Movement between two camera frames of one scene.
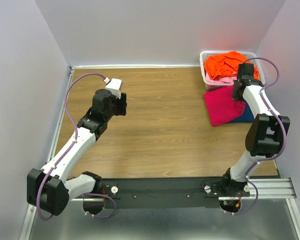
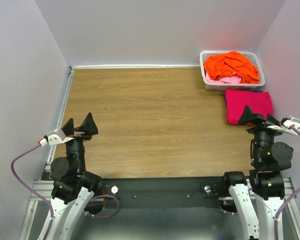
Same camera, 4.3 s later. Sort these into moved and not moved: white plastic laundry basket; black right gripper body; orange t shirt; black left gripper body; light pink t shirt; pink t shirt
Moved: black right gripper body; pink t shirt; black left gripper body
Not moved: light pink t shirt; orange t shirt; white plastic laundry basket
